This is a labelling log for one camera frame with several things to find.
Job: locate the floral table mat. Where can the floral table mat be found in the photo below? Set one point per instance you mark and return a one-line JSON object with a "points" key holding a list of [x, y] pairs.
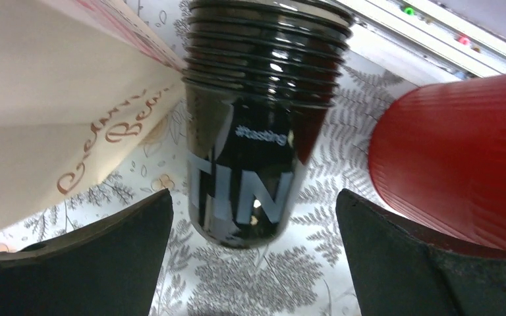
{"points": [[302, 272]]}

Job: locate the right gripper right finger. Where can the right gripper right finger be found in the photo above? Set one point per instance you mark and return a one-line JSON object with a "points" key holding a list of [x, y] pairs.
{"points": [[400, 267]]}

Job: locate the brown paper bag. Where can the brown paper bag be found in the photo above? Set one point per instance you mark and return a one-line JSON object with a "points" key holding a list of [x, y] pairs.
{"points": [[81, 84]]}

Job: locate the stack of black cups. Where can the stack of black cups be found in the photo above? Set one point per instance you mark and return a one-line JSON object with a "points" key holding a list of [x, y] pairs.
{"points": [[260, 79]]}

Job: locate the red cup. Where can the red cup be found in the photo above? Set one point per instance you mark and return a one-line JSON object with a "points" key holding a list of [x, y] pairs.
{"points": [[438, 156]]}

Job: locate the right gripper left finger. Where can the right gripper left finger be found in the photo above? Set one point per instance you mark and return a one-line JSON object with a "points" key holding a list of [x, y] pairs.
{"points": [[109, 267]]}

